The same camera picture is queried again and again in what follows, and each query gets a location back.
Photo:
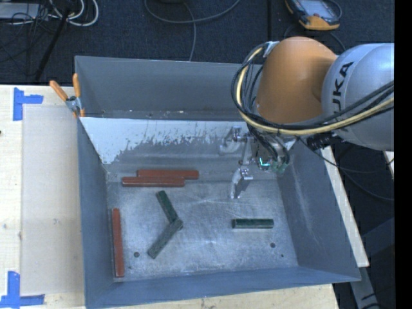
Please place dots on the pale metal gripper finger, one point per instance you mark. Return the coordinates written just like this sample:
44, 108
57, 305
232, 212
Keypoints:
230, 142
240, 183

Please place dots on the grey metal bin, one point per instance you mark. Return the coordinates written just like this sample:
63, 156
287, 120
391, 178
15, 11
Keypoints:
199, 159

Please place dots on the dark green flat block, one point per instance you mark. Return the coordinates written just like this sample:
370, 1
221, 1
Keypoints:
253, 223
165, 238
167, 205

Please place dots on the red-brown flat block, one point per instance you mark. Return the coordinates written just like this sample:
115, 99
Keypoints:
117, 242
167, 174
153, 181

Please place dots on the pale wood flat board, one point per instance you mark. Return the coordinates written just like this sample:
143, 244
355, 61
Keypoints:
48, 198

